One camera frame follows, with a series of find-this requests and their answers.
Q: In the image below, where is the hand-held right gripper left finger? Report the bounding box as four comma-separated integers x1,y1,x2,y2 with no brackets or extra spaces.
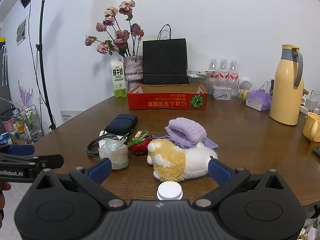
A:
31,158,127,208

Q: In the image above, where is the folded umbrella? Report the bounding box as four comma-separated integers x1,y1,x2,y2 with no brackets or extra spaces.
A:
1,45,8,87

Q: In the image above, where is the red cardboard box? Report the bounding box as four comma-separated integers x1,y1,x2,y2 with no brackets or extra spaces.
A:
127,84,207,110

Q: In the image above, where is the white green milk carton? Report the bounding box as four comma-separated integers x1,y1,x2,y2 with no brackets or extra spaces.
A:
110,58,127,98

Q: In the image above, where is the black cable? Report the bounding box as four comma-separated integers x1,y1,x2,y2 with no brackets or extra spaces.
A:
86,134,125,157

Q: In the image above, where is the wire storage rack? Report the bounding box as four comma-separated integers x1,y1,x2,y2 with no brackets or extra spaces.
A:
12,105,43,143

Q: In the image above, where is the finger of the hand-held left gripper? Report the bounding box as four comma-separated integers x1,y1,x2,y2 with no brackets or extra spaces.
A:
0,154,64,170
0,144,35,157

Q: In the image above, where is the purple marbled vase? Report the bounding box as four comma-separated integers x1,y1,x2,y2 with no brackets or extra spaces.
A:
123,56,143,93

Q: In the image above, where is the black paper bag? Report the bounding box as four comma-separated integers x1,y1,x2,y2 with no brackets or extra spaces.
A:
142,24,188,85

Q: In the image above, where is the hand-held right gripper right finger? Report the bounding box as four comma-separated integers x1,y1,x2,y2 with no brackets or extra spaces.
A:
194,159,288,208

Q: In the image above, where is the small white fan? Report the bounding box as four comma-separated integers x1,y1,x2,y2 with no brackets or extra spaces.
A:
239,76,253,90

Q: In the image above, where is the yellow mug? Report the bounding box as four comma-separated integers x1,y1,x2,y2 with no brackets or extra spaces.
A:
302,112,320,142

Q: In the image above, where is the purple plastic bag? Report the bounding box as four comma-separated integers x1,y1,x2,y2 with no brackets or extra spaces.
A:
245,89,273,112

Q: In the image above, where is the flat white box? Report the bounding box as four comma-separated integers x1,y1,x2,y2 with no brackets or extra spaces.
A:
187,69,220,78

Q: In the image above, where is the wall poster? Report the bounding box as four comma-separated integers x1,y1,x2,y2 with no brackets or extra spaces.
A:
16,16,28,46

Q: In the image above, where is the small grey tin box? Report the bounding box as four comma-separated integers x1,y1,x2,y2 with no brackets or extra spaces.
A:
211,85,232,100

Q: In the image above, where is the white power strip with cables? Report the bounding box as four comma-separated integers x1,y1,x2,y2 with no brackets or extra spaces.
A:
300,90,320,114

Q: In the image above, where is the yellow thermos jug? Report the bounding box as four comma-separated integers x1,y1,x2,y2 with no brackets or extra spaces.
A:
269,44,304,125

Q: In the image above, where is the white bottle cap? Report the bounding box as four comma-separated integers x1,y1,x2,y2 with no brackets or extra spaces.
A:
157,182,183,200

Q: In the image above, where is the thin purple cloth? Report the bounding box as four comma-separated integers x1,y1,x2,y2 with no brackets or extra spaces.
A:
152,135,218,150

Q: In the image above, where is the small green gold packet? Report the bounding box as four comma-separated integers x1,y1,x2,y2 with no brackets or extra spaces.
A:
132,130,148,140

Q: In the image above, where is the white charger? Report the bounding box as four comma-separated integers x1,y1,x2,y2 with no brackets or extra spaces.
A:
99,129,125,148

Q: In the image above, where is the pink bucket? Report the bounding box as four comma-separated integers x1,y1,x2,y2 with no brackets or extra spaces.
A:
1,119,15,132

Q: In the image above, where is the red artificial rose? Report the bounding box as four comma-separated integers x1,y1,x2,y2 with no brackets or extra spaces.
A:
127,135,155,156

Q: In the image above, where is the navy zipper case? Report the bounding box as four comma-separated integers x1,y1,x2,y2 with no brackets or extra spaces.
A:
105,114,138,133

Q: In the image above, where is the white yellow plush toy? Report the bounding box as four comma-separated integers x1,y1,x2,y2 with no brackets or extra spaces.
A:
147,139,218,182

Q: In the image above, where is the person's left hand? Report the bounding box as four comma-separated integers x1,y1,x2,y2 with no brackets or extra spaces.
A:
0,182,12,210

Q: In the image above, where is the dried rose bouquet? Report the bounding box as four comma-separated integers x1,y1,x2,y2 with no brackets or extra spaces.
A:
84,0,145,57

